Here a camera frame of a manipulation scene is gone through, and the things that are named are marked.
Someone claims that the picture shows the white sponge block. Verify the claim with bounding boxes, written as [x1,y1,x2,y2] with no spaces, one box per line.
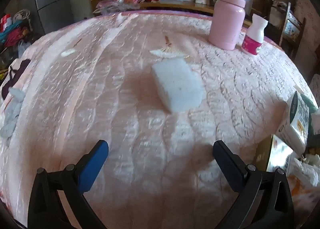
[151,58,203,113]

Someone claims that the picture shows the green white milk carton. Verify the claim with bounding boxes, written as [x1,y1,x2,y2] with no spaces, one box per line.
[275,91,318,154]

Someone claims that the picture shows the dark wooden rack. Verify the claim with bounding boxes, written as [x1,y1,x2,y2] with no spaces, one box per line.
[251,0,307,49]

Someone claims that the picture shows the white plastic bag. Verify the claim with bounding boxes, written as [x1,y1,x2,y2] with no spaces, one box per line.
[286,154,320,194]

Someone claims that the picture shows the pink insulated bottle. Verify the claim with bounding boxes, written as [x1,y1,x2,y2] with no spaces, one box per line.
[208,0,246,50]

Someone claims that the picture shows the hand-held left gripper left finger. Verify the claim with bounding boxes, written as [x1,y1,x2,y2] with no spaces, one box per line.
[27,140,110,229]

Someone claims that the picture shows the pile of colourful cloths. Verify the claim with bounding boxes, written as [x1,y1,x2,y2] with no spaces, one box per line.
[0,10,33,69]

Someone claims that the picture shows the pink quilted table cover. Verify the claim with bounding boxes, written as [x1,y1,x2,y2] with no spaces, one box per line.
[0,10,318,229]

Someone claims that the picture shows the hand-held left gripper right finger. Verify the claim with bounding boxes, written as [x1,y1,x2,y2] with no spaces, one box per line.
[212,140,295,229]

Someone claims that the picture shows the artificial flower bouquet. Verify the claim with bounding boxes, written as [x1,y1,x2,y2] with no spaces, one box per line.
[94,0,140,15]

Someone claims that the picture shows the floral printed box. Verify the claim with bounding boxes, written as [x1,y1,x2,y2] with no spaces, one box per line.
[284,19,300,37]

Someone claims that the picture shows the white bottle pink label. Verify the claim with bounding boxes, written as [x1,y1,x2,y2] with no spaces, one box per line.
[241,14,269,56]

